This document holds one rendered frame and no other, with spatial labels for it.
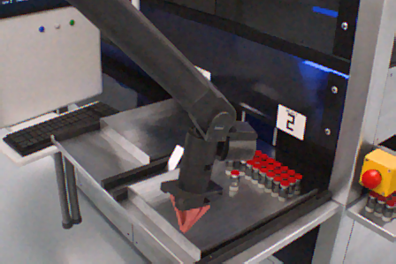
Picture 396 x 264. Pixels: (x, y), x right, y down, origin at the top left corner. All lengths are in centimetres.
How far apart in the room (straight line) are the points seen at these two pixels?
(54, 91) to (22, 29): 26
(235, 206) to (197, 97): 38
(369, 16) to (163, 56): 44
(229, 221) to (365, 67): 42
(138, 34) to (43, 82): 100
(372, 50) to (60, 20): 104
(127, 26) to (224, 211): 52
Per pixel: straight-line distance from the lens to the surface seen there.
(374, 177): 96
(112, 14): 62
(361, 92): 96
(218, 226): 97
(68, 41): 163
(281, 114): 112
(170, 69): 68
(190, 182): 81
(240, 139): 82
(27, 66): 157
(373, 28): 92
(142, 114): 141
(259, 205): 104
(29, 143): 142
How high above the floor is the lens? 149
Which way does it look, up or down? 26 degrees down
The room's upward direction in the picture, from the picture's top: 2 degrees clockwise
